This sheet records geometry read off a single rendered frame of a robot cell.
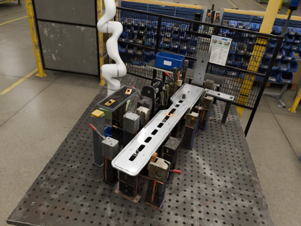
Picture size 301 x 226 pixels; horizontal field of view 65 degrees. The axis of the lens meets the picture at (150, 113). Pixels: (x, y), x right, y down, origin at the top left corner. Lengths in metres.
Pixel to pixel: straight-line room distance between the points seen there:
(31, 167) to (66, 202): 1.36
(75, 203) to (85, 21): 3.24
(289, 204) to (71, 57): 3.94
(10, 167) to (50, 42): 2.46
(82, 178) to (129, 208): 0.41
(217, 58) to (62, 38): 2.84
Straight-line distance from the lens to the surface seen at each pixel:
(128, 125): 1.68
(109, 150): 1.52
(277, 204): 2.98
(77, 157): 1.96
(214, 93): 2.40
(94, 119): 1.61
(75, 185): 1.77
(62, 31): 4.55
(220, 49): 2.69
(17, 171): 3.02
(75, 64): 4.67
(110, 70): 2.15
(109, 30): 2.26
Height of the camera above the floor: 2.03
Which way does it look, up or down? 32 degrees down
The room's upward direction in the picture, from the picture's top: 6 degrees clockwise
